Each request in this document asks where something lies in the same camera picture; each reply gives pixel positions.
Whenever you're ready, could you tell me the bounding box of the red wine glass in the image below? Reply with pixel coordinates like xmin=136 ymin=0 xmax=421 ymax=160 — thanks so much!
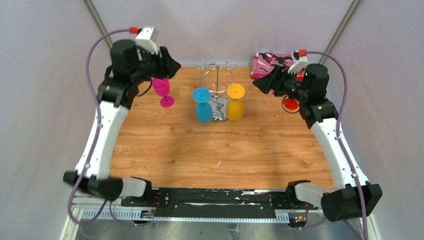
xmin=281 ymin=75 xmax=303 ymax=114

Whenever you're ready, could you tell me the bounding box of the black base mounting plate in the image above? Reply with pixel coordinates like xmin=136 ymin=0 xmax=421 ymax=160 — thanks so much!
xmin=120 ymin=187 xmax=316 ymax=220

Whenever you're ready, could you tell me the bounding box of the pink camouflage cloth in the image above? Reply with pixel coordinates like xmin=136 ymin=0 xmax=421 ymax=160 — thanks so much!
xmin=250 ymin=52 xmax=294 ymax=80

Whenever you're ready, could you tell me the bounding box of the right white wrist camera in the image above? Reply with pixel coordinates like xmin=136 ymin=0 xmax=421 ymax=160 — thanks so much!
xmin=288 ymin=49 xmax=309 ymax=75

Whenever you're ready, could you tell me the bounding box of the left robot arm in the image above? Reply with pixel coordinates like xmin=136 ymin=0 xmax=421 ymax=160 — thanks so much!
xmin=63 ymin=39 xmax=181 ymax=207

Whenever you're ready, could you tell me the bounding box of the chrome wine glass rack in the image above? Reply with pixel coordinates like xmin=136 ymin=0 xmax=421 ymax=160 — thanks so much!
xmin=194 ymin=60 xmax=237 ymax=123

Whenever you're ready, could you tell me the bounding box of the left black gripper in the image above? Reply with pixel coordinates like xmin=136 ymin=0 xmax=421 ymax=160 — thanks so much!
xmin=130 ymin=44 xmax=180 ymax=85

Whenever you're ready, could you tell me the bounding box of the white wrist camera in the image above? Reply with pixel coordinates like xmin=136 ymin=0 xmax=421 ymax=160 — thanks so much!
xmin=135 ymin=26 xmax=159 ymax=55
xmin=288 ymin=49 xmax=309 ymax=75

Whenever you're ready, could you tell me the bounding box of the blue wine glass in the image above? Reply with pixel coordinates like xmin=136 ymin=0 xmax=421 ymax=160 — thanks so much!
xmin=192 ymin=87 xmax=213 ymax=124

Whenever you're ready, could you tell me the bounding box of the aluminium frame rail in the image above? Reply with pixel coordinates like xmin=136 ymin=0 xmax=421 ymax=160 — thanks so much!
xmin=59 ymin=186 xmax=382 ymax=240

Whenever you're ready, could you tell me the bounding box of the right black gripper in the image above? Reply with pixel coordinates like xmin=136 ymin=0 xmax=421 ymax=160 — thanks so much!
xmin=252 ymin=64 xmax=309 ymax=103

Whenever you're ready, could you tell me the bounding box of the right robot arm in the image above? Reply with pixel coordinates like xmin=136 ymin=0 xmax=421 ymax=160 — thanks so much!
xmin=252 ymin=63 xmax=383 ymax=222

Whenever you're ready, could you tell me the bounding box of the yellow wine glass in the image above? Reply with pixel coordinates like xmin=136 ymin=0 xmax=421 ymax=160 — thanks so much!
xmin=225 ymin=83 xmax=246 ymax=121

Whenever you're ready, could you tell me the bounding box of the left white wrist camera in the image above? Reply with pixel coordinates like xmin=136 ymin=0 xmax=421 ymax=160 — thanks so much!
xmin=135 ymin=26 xmax=159 ymax=55

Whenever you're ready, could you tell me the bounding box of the magenta wine glass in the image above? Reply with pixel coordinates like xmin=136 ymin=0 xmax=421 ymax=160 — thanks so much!
xmin=152 ymin=78 xmax=175 ymax=108

